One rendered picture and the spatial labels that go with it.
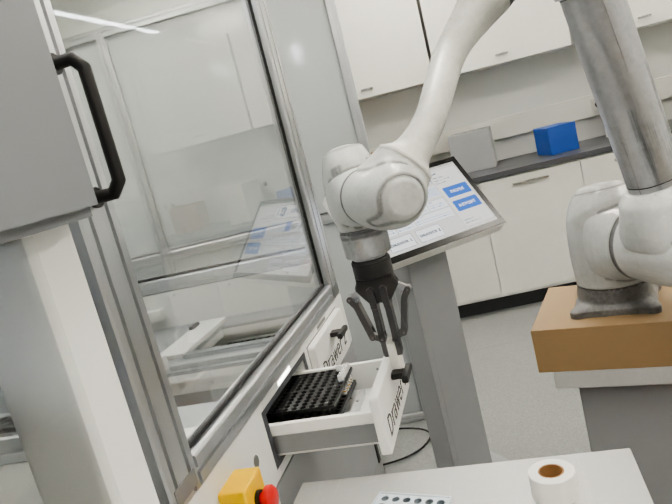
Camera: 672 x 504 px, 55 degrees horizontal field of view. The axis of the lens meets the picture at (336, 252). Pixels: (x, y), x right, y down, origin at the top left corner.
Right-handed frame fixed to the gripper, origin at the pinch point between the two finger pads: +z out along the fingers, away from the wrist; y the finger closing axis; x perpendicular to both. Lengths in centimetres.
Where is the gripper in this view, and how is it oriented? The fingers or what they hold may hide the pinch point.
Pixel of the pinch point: (394, 355)
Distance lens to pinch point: 127.5
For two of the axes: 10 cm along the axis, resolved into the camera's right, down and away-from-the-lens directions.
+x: -2.1, 2.3, -9.5
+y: -9.5, 2.0, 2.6
